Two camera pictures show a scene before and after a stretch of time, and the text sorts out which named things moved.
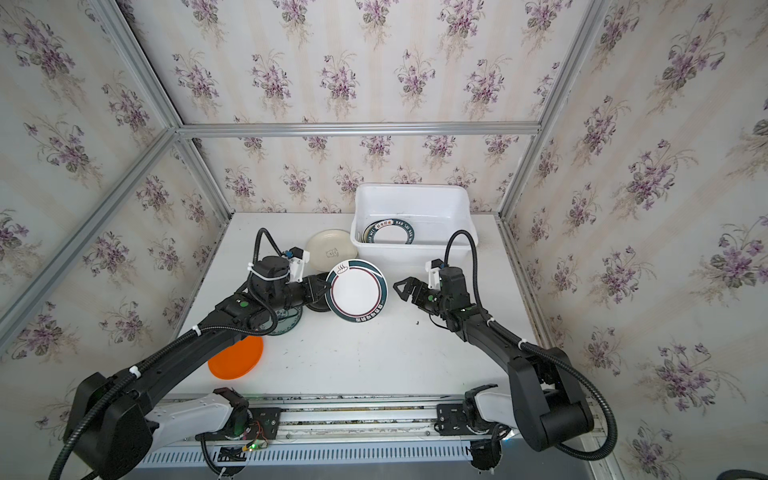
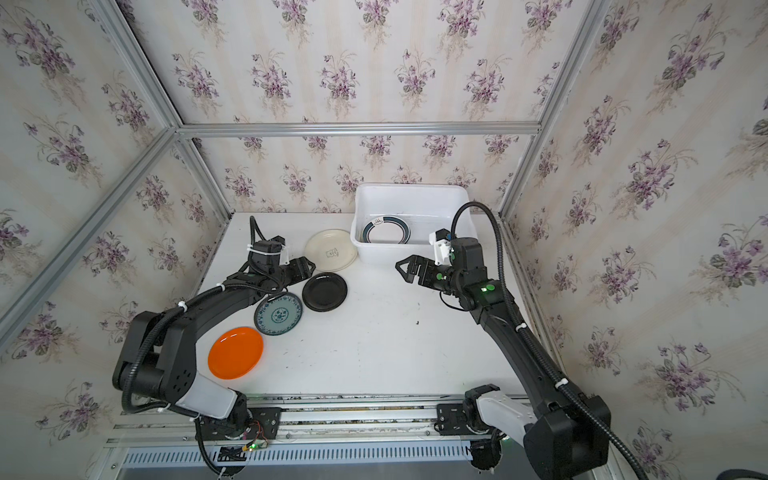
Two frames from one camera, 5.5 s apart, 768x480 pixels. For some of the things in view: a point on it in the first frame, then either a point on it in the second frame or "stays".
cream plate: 328,247 stays
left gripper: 318,291 → 294,268
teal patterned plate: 287,319 stays
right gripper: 424,294 → 430,274
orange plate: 237,359 stays
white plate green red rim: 356,290 → 387,230
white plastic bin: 406,226 stays
